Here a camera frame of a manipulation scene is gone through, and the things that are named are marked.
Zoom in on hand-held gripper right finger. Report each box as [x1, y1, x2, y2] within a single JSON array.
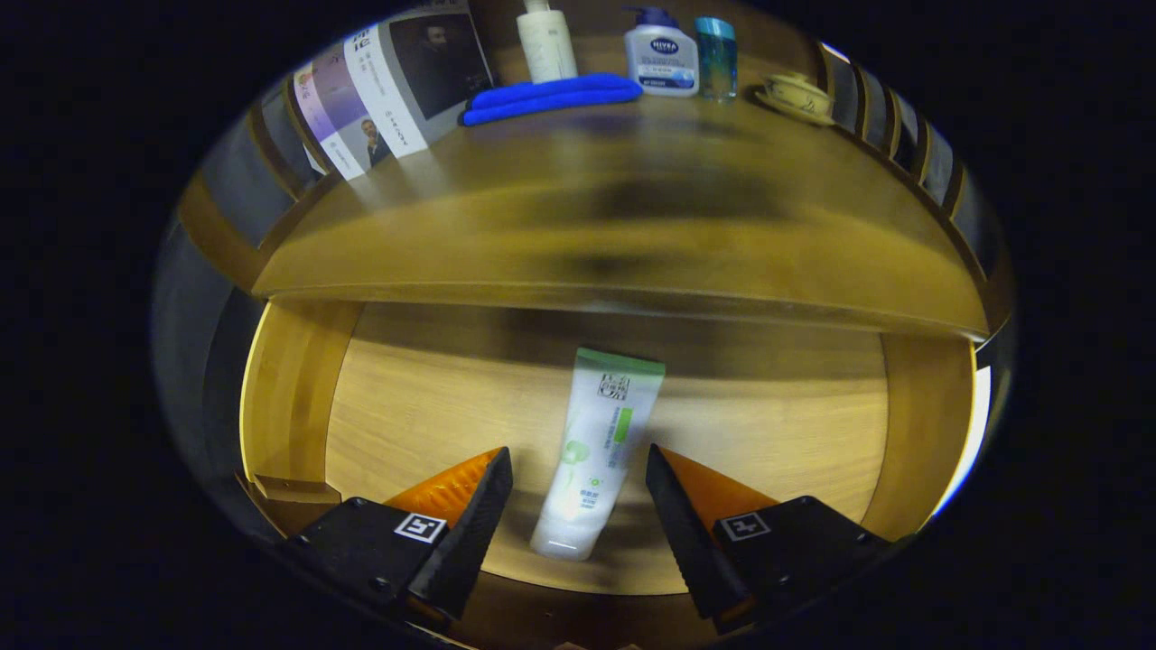
[[645, 444, 895, 636]]

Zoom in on brown wooden cabinet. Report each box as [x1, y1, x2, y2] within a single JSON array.
[[176, 0, 1017, 362]]

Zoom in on white pump bottle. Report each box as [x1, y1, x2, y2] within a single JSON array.
[[516, 0, 579, 84]]

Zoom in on black backdrop cloth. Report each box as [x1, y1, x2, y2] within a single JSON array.
[[149, 217, 263, 506]]

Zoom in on white bottle with blue cap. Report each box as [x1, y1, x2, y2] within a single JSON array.
[[623, 6, 701, 98]]

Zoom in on ceramic lidded teacup with saucer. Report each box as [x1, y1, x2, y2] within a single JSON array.
[[755, 71, 837, 127]]

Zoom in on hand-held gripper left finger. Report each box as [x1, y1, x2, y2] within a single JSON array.
[[284, 446, 514, 633]]

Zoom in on purple book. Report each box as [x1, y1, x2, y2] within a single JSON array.
[[291, 50, 394, 181]]

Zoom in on teal blue bottle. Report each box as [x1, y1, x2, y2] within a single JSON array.
[[695, 16, 739, 102]]

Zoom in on white book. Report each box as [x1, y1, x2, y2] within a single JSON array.
[[341, 5, 496, 162]]

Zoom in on white and green tube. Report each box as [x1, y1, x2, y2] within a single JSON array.
[[529, 348, 667, 562]]

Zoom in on brown wooden countertop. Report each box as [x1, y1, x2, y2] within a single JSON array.
[[253, 90, 990, 342]]

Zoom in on blue folded cloth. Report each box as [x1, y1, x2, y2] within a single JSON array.
[[459, 73, 644, 127]]

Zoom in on brown wooden drawer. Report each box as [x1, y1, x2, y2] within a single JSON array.
[[237, 298, 993, 650]]

